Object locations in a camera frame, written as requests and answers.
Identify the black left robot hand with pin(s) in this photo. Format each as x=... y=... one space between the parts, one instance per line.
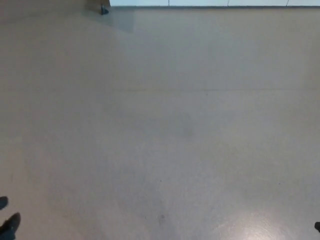
x=11 y=225

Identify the black rounded furniture foot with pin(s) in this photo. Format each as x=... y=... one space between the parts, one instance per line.
x=103 y=11

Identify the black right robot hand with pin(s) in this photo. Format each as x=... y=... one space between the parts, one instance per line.
x=317 y=226

